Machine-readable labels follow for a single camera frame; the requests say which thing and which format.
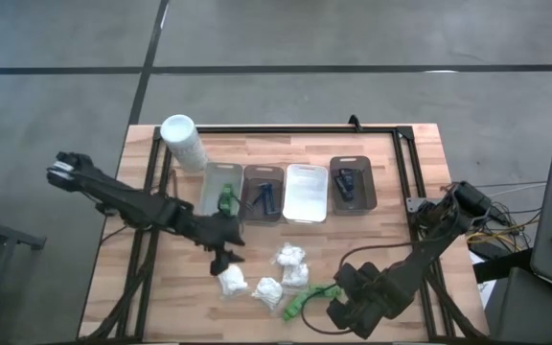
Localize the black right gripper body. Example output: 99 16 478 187
351 266 419 340

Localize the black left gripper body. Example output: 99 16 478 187
179 205 240 251

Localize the clear bag of cotton balls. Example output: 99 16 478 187
269 241 307 267
217 264 250 298
280 262 311 289

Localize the green travel bottle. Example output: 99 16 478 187
304 282 343 302
217 183 240 216
282 286 316 322

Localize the clear bag of cotton swabs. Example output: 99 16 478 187
250 276 285 311

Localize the pale translucent plastic bin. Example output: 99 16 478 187
198 161 245 218

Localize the dark translucent plastic bin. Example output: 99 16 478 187
329 154 379 216
241 164 286 226

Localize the white plastic bin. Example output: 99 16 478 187
282 163 330 225

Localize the white cylindrical wipes canister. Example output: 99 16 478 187
159 113 209 173

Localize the white paper sheet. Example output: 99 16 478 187
468 249 496 311

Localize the black power adapter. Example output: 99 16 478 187
486 206 511 227

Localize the black equipment case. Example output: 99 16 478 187
484 265 552 345

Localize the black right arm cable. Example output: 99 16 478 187
299 191 464 335

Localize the grey metal mount plate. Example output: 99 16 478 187
404 195 439 216

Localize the black aluminium table frame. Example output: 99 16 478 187
79 125 491 344

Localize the yellow cable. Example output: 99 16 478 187
466 224 541 246

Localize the grey cable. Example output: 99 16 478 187
471 179 548 198

